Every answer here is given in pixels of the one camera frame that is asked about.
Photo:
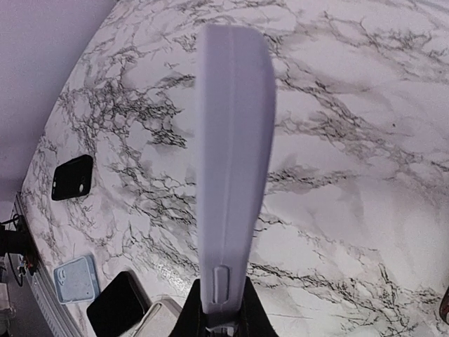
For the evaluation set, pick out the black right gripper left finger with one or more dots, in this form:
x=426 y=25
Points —
x=191 y=322

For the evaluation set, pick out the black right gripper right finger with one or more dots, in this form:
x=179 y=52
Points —
x=253 y=320

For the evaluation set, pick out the black smartphone dark edge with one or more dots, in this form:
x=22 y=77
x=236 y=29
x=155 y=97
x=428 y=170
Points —
x=119 y=307

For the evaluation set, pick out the light blue phone case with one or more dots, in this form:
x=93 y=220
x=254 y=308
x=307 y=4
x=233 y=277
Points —
x=76 y=281

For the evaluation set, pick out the black phone case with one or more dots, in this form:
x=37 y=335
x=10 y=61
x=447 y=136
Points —
x=73 y=178

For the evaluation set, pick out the red white patterned bowl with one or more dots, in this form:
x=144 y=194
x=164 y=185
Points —
x=444 y=307

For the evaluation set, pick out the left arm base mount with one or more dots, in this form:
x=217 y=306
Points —
x=16 y=239

